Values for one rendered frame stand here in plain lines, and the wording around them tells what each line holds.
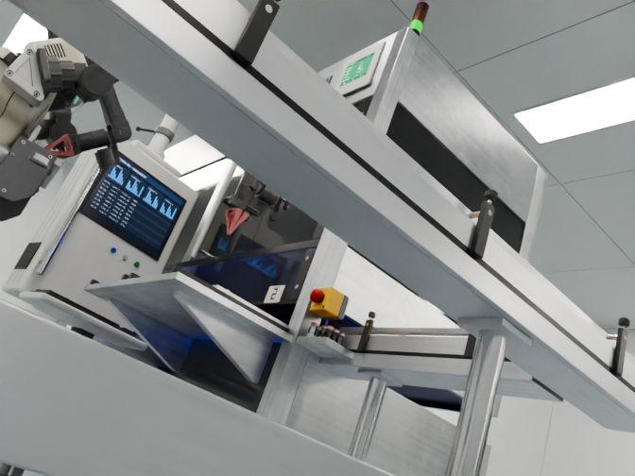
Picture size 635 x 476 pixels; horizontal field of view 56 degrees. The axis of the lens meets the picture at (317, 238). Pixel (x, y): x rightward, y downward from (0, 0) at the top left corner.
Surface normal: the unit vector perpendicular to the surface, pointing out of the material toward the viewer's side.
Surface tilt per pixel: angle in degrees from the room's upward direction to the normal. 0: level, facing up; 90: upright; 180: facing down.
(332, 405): 90
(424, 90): 90
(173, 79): 180
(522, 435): 90
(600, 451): 90
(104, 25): 180
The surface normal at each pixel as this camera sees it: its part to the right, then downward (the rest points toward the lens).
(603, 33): -0.32, 0.86
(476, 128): 0.63, -0.11
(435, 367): -0.70, -0.49
